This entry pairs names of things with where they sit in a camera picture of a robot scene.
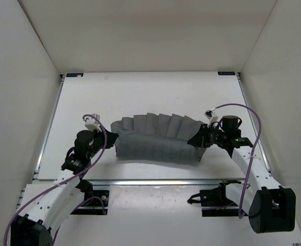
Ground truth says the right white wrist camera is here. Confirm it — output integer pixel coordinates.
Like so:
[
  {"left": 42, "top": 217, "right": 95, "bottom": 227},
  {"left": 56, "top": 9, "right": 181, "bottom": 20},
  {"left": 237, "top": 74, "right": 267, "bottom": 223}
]
[{"left": 204, "top": 110, "right": 218, "bottom": 128}]

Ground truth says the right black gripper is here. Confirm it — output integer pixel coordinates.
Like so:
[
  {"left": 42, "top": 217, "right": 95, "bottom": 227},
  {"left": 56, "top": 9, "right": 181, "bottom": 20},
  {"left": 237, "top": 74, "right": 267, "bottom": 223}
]
[{"left": 188, "top": 124, "right": 227, "bottom": 149}]

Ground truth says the aluminium front rail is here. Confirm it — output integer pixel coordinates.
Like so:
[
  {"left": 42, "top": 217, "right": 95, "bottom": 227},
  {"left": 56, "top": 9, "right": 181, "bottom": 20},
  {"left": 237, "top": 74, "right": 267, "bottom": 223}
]
[{"left": 89, "top": 179, "right": 222, "bottom": 186}]

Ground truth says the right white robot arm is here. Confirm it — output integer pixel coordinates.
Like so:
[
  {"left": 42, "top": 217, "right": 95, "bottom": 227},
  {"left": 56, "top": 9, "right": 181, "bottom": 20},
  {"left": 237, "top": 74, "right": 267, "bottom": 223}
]
[{"left": 188, "top": 115, "right": 296, "bottom": 234}]

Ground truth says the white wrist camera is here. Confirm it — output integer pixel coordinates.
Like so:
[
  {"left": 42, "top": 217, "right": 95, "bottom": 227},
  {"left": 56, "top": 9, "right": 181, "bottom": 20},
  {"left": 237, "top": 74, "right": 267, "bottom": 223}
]
[
  {"left": 84, "top": 116, "right": 102, "bottom": 132},
  {"left": 204, "top": 110, "right": 218, "bottom": 128}
]

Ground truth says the left blue corner label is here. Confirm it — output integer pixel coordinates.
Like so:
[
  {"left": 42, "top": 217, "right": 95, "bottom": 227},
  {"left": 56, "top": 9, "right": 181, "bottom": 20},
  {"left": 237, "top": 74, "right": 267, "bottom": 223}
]
[{"left": 66, "top": 73, "right": 84, "bottom": 77}]

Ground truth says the grey pleated skirt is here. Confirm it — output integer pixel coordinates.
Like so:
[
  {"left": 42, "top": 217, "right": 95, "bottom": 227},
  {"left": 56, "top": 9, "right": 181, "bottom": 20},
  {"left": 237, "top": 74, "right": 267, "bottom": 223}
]
[{"left": 111, "top": 113, "right": 206, "bottom": 165}]

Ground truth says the blue corner label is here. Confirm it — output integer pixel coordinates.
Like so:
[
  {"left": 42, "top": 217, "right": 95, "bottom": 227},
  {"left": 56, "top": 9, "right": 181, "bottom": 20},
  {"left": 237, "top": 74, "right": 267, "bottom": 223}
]
[
  {"left": 217, "top": 71, "right": 236, "bottom": 76},
  {"left": 66, "top": 73, "right": 84, "bottom": 77}
]

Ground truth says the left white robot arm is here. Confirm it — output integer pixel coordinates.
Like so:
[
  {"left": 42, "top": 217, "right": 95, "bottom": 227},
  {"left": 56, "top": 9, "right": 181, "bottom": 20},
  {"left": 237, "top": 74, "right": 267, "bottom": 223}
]
[{"left": 4, "top": 130, "right": 118, "bottom": 245}]

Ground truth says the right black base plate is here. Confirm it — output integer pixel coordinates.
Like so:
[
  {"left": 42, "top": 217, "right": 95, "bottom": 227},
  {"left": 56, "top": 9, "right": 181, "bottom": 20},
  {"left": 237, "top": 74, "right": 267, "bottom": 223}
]
[{"left": 197, "top": 185, "right": 242, "bottom": 217}]

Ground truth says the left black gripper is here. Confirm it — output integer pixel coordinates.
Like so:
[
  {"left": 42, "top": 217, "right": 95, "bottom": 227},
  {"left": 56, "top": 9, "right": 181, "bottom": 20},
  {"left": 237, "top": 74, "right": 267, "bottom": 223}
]
[{"left": 89, "top": 123, "right": 118, "bottom": 156}]

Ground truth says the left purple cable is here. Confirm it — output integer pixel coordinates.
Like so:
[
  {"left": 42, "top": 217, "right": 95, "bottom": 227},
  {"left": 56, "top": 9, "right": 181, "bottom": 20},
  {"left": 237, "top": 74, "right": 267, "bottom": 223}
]
[{"left": 5, "top": 113, "right": 108, "bottom": 246}]

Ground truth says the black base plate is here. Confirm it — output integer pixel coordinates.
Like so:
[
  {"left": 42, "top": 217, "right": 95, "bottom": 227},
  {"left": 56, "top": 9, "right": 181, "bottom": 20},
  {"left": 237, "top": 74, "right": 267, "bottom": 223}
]
[
  {"left": 197, "top": 185, "right": 242, "bottom": 217},
  {"left": 71, "top": 186, "right": 110, "bottom": 216}
]

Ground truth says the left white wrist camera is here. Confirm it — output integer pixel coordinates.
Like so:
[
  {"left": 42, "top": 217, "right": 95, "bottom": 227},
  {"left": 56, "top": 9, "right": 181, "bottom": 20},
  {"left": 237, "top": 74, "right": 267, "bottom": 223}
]
[{"left": 84, "top": 116, "right": 102, "bottom": 132}]

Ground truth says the right blue corner label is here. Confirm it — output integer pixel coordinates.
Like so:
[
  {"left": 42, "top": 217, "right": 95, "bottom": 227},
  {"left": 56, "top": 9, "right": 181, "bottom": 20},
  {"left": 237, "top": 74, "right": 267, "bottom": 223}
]
[{"left": 217, "top": 71, "right": 236, "bottom": 76}]

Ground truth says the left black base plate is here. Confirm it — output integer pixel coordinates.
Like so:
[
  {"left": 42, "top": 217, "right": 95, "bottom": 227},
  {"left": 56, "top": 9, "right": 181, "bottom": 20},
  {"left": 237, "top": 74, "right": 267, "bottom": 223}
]
[{"left": 71, "top": 186, "right": 110, "bottom": 216}]

